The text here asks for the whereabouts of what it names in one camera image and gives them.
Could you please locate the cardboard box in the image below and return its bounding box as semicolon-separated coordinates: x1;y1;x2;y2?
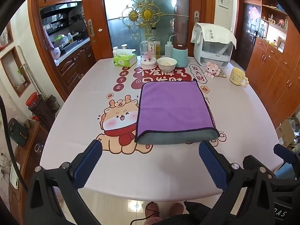
275;117;300;150

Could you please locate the teal lidded container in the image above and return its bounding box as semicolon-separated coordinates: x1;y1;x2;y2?
172;44;189;68

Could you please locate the wooden framed wall niche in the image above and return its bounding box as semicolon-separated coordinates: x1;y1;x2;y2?
0;46;31;98

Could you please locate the grey towel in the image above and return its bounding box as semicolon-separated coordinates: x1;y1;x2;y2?
136;127;221;145

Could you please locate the wooden side cabinet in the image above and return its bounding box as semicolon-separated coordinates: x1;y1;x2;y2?
9;119;50;225

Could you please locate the dark entrance door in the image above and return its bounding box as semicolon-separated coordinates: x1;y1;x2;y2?
241;2;262;61

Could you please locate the brown slipper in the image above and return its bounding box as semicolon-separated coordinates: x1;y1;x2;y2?
169;203;184;216
145;202;161;218

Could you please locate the purple towel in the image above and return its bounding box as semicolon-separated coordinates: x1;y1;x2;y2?
134;80;217;143

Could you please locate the dark green device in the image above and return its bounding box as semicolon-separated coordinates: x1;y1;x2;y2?
8;119;30;147

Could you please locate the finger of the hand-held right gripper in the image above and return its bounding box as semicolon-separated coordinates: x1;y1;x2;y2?
274;144;300;167

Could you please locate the glass dome with flower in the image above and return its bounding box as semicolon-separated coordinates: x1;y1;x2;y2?
140;40;158;69

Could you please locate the clear squeeze bottle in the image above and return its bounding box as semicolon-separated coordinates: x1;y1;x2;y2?
164;34;177;59

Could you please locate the yellow oil bottle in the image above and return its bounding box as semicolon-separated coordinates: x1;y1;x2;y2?
150;27;162;59

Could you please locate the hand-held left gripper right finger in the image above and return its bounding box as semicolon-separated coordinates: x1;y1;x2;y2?
199;141;276;225

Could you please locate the thin black cable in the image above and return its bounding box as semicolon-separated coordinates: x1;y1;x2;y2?
131;202;161;225

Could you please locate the wooden lower kitchen cabinet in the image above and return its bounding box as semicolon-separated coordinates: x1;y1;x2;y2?
56;42;94;92

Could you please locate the red lidded jar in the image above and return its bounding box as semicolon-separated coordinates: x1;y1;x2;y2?
26;92;39;109

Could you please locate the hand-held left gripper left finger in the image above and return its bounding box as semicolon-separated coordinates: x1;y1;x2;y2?
25;139;104;225

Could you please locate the light blue cloth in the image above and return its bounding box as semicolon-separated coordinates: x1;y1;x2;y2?
277;165;297;181

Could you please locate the frosted glass door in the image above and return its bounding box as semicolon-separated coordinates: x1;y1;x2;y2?
102;0;190;59

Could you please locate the yellow mug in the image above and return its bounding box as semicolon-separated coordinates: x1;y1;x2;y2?
229;67;249;86

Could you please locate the printed pink tablecloth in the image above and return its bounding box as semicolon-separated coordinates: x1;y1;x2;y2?
39;56;291;191

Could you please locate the pink plush toy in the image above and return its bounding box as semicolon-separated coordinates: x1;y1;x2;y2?
204;61;219;79

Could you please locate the white bowl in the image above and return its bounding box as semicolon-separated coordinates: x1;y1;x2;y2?
157;57;177;73

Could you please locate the dark glass jar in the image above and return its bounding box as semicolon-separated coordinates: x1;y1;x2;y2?
28;95;55;132

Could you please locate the white countertop appliance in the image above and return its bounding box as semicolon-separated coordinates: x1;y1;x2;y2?
193;23;231;69

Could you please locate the thick black cable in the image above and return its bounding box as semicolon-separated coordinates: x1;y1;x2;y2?
0;96;26;193

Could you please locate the wooden display shelf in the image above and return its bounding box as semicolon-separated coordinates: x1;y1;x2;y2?
260;0;290;52

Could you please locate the gold door ornament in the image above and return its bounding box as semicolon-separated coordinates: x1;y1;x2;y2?
118;0;179;39

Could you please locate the wooden floor cabinet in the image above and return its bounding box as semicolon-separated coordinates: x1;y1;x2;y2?
245;37;300;127

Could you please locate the white cloth cover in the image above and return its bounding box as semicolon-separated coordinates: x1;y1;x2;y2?
191;23;237;50

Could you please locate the white power adapter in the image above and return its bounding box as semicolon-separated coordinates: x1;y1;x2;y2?
9;163;20;189

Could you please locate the green tissue box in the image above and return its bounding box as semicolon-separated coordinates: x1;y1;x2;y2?
113;54;137;67

